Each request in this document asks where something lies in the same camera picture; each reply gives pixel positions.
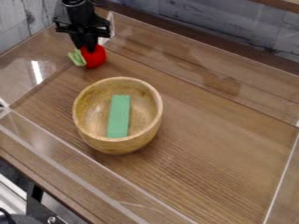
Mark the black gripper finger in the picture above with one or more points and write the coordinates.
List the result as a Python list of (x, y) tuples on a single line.
[(91, 42), (78, 39)]

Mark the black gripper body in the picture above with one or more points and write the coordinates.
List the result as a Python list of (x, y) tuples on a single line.
[(75, 17)]

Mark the red plush fruit green leaves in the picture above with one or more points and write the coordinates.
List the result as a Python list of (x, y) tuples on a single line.
[(87, 59)]

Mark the wooden bowl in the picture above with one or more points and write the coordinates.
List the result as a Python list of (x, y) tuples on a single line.
[(91, 109)]

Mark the green rectangular block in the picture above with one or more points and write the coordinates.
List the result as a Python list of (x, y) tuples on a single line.
[(119, 116)]

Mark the black metal table leg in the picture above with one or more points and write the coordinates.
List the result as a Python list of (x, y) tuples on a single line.
[(35, 192)]

